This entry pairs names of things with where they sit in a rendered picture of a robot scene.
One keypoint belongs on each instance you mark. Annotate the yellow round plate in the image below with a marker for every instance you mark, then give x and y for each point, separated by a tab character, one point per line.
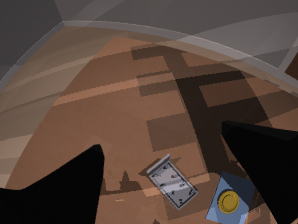
228	202

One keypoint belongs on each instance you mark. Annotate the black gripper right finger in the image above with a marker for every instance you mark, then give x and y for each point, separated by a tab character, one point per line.
269	156

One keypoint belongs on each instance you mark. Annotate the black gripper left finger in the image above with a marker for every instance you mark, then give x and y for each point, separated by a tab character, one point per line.
68	196

